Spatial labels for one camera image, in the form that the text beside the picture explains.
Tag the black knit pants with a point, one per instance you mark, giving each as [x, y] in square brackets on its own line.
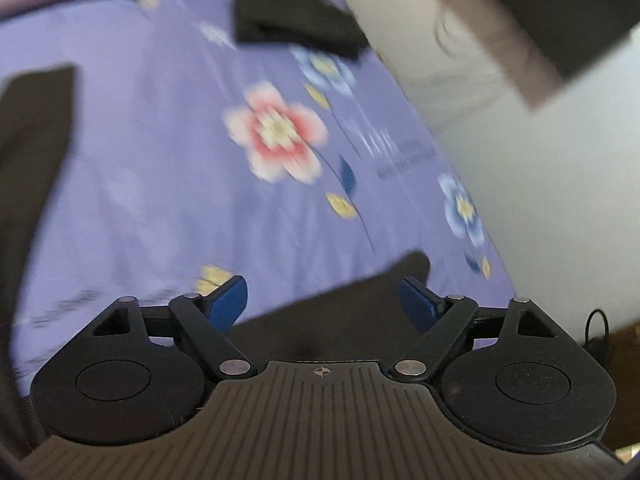
[362, 320]

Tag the folded black and teal clothes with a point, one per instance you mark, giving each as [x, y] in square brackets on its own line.
[314, 24]

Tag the purple floral bed sheet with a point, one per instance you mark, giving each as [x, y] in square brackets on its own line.
[195, 158]

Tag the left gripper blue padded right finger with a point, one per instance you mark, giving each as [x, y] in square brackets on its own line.
[444, 323]

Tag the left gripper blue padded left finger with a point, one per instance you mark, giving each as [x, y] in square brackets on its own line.
[203, 323]

